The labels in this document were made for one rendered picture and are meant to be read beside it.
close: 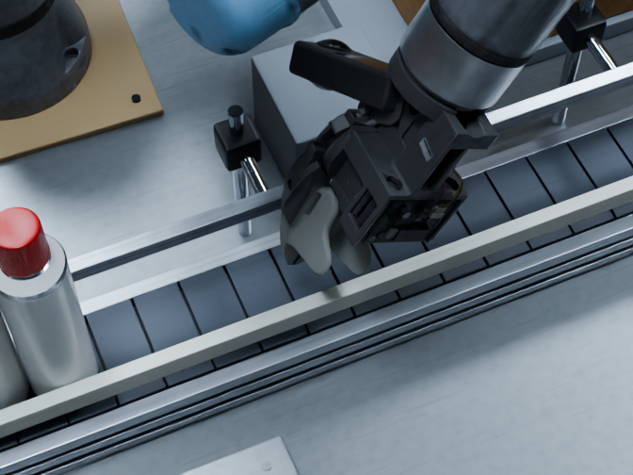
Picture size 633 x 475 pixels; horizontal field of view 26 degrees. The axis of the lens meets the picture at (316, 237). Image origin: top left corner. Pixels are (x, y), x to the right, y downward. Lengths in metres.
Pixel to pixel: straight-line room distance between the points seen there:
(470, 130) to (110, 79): 0.46
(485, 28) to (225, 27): 0.16
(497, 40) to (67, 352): 0.37
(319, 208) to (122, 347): 0.20
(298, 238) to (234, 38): 0.25
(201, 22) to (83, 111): 0.45
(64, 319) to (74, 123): 0.33
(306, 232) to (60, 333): 0.19
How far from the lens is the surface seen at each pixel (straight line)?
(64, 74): 1.24
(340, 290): 1.03
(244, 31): 0.78
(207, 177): 1.19
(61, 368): 0.99
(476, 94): 0.87
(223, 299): 1.07
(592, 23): 1.13
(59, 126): 1.23
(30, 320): 0.93
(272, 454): 1.01
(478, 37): 0.84
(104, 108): 1.24
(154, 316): 1.07
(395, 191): 0.89
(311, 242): 0.98
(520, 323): 1.12
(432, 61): 0.86
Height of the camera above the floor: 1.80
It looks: 57 degrees down
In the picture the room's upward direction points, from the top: straight up
